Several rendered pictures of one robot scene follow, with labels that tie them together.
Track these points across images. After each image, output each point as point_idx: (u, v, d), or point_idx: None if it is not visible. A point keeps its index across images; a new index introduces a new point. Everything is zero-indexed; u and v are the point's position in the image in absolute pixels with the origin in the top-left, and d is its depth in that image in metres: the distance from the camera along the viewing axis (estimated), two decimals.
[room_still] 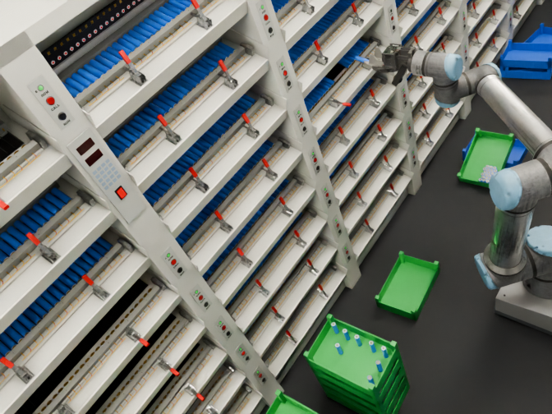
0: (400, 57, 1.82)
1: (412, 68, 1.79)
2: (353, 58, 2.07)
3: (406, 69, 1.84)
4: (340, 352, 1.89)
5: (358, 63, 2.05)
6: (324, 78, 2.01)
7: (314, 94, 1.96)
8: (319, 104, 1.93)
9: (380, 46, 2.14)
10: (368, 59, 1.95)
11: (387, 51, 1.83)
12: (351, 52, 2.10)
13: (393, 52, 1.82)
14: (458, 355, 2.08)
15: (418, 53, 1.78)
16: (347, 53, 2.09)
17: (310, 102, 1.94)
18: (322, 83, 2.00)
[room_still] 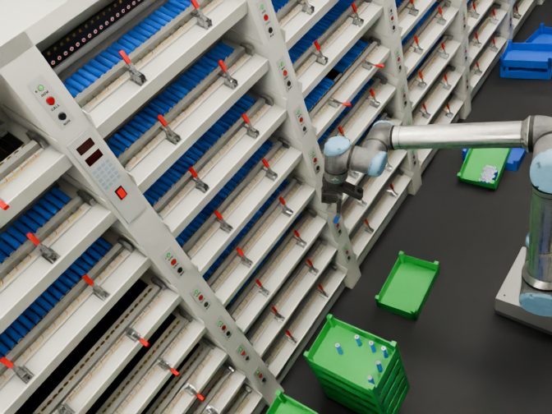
0: (328, 188, 1.86)
1: (333, 182, 1.80)
2: (353, 58, 2.07)
3: (339, 186, 1.84)
4: (340, 352, 1.89)
5: (358, 63, 2.05)
6: (324, 78, 2.01)
7: (314, 94, 1.96)
8: (319, 104, 1.93)
9: (380, 46, 2.14)
10: (346, 66, 2.04)
11: (321, 197, 1.90)
12: (351, 52, 2.10)
13: (321, 193, 1.88)
14: (458, 355, 2.08)
15: (324, 172, 1.82)
16: (347, 53, 2.09)
17: (310, 102, 1.94)
18: (322, 83, 2.00)
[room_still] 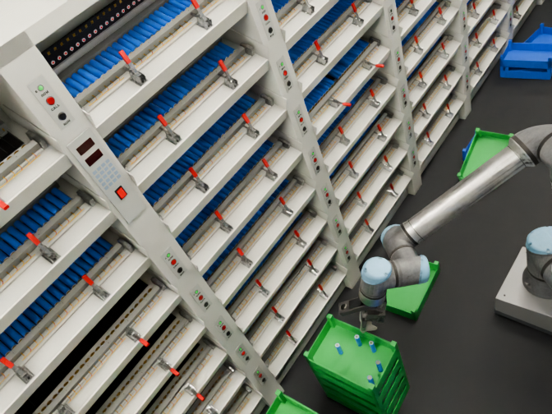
0: None
1: None
2: (353, 58, 2.07)
3: None
4: (340, 352, 1.89)
5: (358, 63, 2.05)
6: (324, 78, 2.01)
7: (314, 94, 1.96)
8: (319, 104, 1.93)
9: (380, 46, 2.14)
10: (346, 66, 2.04)
11: None
12: (351, 52, 2.10)
13: None
14: (458, 355, 2.08)
15: None
16: (347, 53, 2.09)
17: (310, 102, 1.94)
18: (322, 83, 2.00)
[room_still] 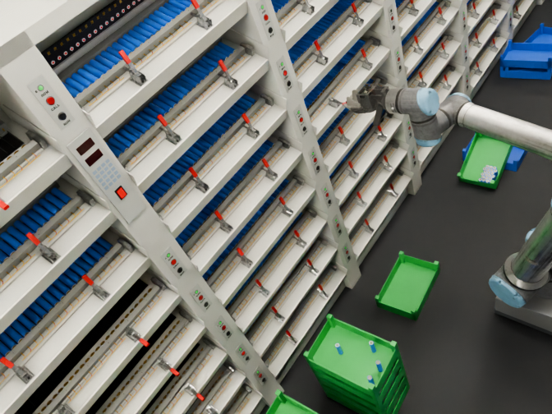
0: (374, 97, 1.77)
1: (387, 107, 1.73)
2: (350, 57, 2.07)
3: (383, 108, 1.78)
4: (340, 352, 1.89)
5: (354, 62, 2.05)
6: None
7: (310, 92, 1.97)
8: (316, 103, 1.93)
9: (380, 46, 2.14)
10: (342, 65, 2.05)
11: (361, 92, 1.79)
12: (348, 51, 2.10)
13: (366, 92, 1.77)
14: (458, 355, 2.08)
15: (391, 91, 1.72)
16: None
17: (307, 100, 1.95)
18: (319, 81, 2.01)
